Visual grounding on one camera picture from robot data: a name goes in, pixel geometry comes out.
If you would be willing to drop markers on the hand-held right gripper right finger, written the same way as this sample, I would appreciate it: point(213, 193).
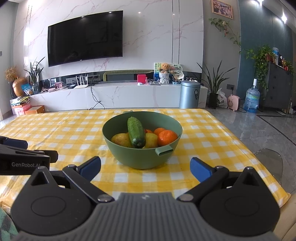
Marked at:
point(201, 170)

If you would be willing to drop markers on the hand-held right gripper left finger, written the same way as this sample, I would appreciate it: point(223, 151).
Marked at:
point(89, 169)

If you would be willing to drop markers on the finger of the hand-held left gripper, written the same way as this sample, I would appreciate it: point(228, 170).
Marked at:
point(34, 154)
point(16, 143)

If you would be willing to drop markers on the large green-brown pear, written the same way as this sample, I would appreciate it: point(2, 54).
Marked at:
point(121, 140)

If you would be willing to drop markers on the orange mandarin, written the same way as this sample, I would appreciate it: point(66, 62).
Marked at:
point(167, 138)
point(148, 131)
point(159, 131)

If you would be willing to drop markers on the green colander bowl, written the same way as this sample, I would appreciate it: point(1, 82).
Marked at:
point(138, 160)

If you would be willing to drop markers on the yellow pear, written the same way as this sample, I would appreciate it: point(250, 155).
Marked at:
point(151, 140)

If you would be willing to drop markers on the green cucumber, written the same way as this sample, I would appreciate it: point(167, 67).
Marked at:
point(135, 132)

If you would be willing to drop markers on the yellow checked tablecloth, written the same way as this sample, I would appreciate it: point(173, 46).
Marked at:
point(208, 139)

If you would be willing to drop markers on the pink boxes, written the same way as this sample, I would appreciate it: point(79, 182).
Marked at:
point(19, 109)

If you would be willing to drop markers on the orange cardboard box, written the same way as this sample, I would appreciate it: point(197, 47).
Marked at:
point(34, 110)

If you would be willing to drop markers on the stack of papers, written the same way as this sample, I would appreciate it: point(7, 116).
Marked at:
point(19, 100)

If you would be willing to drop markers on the blue snack bag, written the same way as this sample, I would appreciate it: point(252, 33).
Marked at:
point(26, 89)

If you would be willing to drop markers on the person's teal patterned clothing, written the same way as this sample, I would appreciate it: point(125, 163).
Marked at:
point(5, 224)

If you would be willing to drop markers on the transparent chair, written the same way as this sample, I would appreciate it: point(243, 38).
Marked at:
point(270, 162)

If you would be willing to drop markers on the dried flower bunch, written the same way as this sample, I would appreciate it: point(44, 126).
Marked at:
point(10, 73)

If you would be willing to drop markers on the white plastic bag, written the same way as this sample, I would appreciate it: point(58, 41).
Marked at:
point(222, 99)

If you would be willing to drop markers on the potted plant in glass vase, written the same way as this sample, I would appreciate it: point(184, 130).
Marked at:
point(34, 71)

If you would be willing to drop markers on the pink fan heater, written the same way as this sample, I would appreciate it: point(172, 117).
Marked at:
point(233, 102)

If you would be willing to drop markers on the blue-grey metal trash can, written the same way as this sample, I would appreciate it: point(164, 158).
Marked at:
point(189, 93)

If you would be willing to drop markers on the white router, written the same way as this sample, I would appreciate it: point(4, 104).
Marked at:
point(79, 84)

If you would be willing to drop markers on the white marble tv console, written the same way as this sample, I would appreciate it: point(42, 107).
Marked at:
point(127, 95)

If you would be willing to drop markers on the blue water jug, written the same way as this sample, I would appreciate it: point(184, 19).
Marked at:
point(252, 97)

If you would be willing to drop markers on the long-leaf potted plant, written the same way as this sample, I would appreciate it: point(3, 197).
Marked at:
point(215, 81)

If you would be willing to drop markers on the white knitted pot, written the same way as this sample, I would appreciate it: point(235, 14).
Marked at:
point(164, 78)

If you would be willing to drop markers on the small kitchen scale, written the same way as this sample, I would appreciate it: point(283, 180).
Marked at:
point(154, 82)

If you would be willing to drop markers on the red box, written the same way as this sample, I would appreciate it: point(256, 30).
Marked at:
point(141, 77)

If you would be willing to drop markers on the brown teddy bear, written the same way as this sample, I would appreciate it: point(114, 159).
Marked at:
point(165, 68)

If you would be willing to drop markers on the grey drawer cabinet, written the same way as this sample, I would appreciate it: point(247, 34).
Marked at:
point(279, 88)

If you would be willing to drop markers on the trailing pothos plant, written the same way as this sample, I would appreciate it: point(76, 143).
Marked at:
point(261, 64)

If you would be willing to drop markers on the black curved television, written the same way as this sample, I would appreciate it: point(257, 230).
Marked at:
point(85, 37)

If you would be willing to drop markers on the group of small bottles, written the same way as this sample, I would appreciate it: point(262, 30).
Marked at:
point(281, 59)

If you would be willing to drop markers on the wall power socket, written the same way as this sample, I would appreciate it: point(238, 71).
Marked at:
point(230, 87)

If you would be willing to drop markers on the climbing wall vine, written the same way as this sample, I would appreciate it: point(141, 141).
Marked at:
point(225, 27)

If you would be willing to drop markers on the framed wall picture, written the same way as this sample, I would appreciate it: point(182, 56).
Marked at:
point(222, 8)

